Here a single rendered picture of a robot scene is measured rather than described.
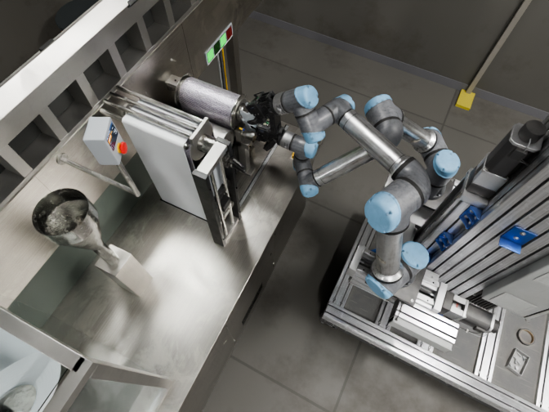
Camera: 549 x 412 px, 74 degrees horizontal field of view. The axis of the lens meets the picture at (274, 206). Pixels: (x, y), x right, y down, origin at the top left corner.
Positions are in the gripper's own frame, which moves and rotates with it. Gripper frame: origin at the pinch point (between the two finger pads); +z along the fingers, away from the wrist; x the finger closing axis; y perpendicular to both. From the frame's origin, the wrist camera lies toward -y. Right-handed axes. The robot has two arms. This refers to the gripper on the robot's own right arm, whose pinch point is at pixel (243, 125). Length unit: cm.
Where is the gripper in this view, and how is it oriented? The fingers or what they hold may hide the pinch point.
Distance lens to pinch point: 168.6
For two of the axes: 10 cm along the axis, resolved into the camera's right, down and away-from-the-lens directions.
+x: -4.4, 7.9, -4.4
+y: 0.2, -4.7, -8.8
